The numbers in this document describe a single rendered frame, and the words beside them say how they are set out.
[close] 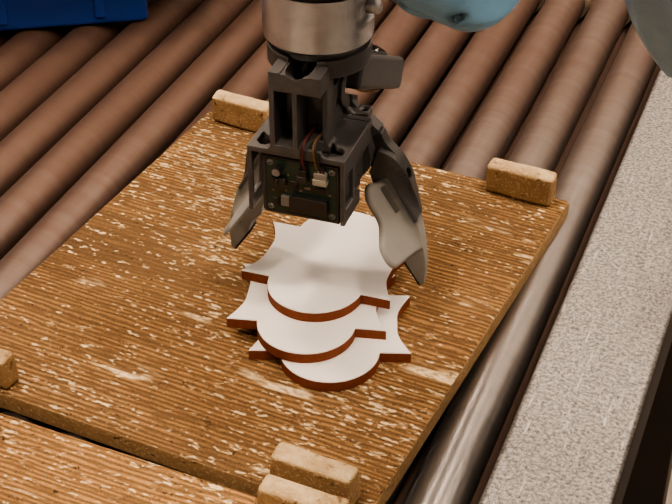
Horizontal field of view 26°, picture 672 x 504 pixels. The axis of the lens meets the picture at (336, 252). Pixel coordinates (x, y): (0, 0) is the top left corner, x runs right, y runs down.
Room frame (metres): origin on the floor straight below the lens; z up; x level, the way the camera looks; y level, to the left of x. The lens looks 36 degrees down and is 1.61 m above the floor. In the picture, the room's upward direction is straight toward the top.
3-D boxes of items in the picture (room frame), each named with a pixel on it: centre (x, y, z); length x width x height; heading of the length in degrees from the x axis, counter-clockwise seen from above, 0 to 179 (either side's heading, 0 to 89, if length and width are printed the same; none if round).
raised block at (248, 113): (1.15, 0.08, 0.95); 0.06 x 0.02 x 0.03; 64
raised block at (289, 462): (0.68, 0.01, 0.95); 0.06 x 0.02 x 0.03; 64
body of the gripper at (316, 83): (0.87, 0.01, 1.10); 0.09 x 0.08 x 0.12; 161
